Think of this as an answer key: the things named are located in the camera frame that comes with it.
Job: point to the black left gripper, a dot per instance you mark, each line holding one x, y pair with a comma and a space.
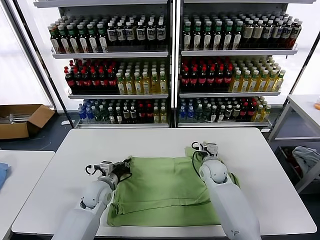
120, 170

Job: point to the light green polo shirt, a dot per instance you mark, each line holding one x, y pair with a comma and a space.
162, 182

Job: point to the dark bottle pale label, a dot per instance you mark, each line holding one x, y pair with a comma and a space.
228, 113
236, 113
133, 115
126, 115

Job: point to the dark bottle white cap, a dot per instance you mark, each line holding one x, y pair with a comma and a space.
221, 114
119, 116
111, 116
214, 114

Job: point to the cola bottle red cap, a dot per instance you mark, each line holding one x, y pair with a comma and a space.
142, 115
112, 81
86, 81
103, 81
185, 80
219, 80
210, 80
69, 81
202, 80
95, 81
193, 80
227, 80
244, 113
78, 81
251, 113
149, 114

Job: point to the green tinted water bottle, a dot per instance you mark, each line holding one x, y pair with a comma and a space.
206, 113
96, 115
102, 114
198, 113

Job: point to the yellow tea bottle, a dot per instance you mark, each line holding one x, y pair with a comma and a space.
163, 115
155, 84
262, 82
146, 85
244, 82
278, 81
266, 113
235, 82
163, 84
138, 85
259, 114
270, 81
253, 82
156, 115
129, 85
121, 85

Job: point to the blue drink bottle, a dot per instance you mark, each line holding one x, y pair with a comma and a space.
88, 115
80, 113
191, 113
183, 113

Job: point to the brown cardboard box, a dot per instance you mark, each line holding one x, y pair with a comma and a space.
37, 120

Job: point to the low white side table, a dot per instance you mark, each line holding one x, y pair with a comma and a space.
25, 170

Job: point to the grey drinks shelf rack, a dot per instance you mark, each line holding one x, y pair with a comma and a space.
112, 54
237, 53

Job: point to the grey metal rods bundle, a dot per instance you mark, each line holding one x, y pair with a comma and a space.
12, 117

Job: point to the blue folded cloth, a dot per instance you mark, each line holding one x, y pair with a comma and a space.
3, 175

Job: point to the dark tea bottle green cap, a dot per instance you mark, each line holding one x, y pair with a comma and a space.
54, 41
63, 41
102, 39
207, 37
237, 37
73, 40
228, 37
187, 37
83, 40
92, 40
217, 37
197, 37

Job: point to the dark bottle blue white label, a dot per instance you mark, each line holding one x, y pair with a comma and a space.
296, 32
151, 34
287, 32
130, 34
141, 34
112, 35
268, 33
160, 34
277, 33
121, 35

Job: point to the black storage crate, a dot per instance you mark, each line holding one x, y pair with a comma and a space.
283, 152

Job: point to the grey crumpled cloth pile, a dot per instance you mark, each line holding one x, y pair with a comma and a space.
303, 160

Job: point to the dark bottle beige label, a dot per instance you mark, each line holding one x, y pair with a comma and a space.
248, 33
258, 33

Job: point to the clear cup orange bottom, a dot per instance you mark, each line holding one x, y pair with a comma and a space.
317, 106

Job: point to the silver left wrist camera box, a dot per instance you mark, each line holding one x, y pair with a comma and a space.
106, 167

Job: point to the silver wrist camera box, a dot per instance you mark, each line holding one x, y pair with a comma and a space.
212, 148
106, 167

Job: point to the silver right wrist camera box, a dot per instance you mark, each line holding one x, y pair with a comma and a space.
212, 148

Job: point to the dark window frame post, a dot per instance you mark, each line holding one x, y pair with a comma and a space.
48, 75
298, 75

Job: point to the grey window frame post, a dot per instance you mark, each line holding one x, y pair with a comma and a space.
28, 50

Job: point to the white metal frame side table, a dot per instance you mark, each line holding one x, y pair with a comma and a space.
300, 100

